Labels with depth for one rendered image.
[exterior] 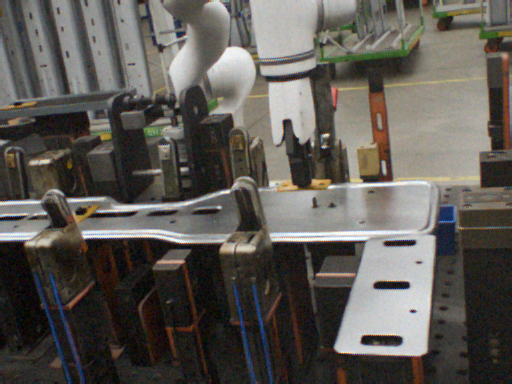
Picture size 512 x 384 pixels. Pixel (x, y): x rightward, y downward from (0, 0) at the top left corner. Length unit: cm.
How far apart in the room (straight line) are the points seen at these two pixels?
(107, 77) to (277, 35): 493
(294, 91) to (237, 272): 27
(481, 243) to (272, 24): 41
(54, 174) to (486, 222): 91
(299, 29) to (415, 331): 45
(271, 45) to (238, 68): 74
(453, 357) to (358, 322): 47
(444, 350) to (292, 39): 63
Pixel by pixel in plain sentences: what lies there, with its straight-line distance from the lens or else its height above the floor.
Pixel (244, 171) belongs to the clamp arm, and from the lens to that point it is 124.
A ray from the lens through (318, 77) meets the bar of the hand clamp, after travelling 114.
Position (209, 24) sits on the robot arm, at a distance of 143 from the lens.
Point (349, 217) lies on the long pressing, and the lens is 102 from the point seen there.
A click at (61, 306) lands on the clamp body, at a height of 93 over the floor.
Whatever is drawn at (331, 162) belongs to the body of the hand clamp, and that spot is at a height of 103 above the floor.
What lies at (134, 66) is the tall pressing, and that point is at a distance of 566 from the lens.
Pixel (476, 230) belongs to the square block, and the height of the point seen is 103.
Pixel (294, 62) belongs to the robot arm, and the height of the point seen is 126.
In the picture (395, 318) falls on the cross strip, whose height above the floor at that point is 100.
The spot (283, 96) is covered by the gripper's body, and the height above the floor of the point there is 122.
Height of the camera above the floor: 140
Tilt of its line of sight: 20 degrees down
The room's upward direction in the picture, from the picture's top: 10 degrees counter-clockwise
